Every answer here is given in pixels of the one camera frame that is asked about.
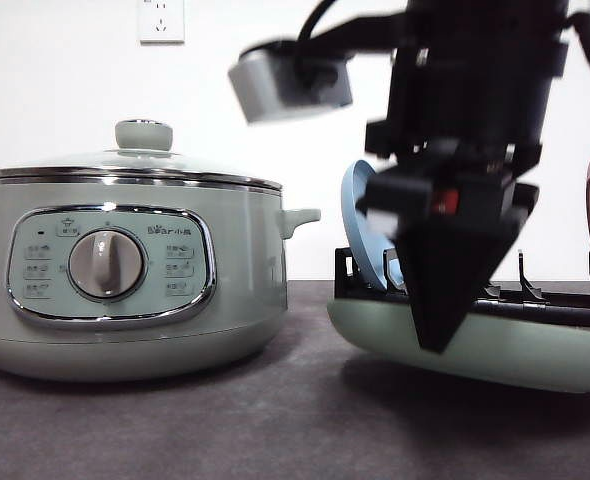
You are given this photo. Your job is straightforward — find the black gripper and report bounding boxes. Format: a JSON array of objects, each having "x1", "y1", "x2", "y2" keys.
[{"x1": 357, "y1": 0, "x2": 567, "y2": 227}]

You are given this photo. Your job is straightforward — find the glass lid with green knob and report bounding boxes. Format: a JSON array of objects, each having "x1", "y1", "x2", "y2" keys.
[{"x1": 0, "y1": 120, "x2": 283, "y2": 189}]

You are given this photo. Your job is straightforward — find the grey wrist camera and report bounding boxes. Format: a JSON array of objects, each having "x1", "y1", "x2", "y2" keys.
[{"x1": 228, "y1": 40, "x2": 352, "y2": 124}]

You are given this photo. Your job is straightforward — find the white wall socket left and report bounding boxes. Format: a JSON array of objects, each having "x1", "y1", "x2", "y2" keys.
[{"x1": 139, "y1": 0, "x2": 185, "y2": 47}]

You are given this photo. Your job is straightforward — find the green plate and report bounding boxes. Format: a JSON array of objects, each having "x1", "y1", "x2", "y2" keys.
[{"x1": 328, "y1": 299, "x2": 590, "y2": 392}]

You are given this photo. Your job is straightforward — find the black dish rack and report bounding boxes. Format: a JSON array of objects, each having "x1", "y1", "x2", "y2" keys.
[{"x1": 334, "y1": 246, "x2": 590, "y2": 322}]

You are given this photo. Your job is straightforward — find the blue plate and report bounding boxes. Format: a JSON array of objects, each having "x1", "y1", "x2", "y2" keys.
[{"x1": 341, "y1": 159, "x2": 405, "y2": 292}]

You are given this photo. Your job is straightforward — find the black camera cable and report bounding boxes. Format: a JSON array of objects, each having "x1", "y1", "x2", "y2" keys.
[{"x1": 297, "y1": 0, "x2": 411, "y2": 56}]

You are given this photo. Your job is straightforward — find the green electric steamer pot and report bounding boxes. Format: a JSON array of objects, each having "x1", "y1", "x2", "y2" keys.
[{"x1": 0, "y1": 167, "x2": 322, "y2": 383}]

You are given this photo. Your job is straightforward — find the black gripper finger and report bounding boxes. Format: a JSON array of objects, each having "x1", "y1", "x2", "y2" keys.
[{"x1": 392, "y1": 184, "x2": 540, "y2": 353}]

